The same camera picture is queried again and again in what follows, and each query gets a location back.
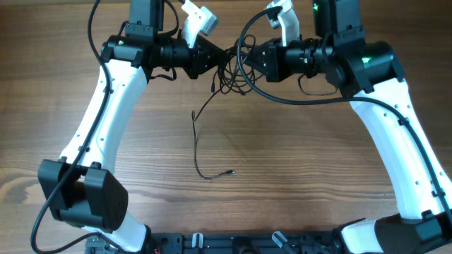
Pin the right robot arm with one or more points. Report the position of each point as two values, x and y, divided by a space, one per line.
371 79

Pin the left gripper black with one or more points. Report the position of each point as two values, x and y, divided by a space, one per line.
200 55

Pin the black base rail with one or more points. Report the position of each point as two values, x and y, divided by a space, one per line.
316 242

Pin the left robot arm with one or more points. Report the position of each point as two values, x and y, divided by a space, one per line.
80 187

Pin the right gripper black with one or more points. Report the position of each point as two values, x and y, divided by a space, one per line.
272 61

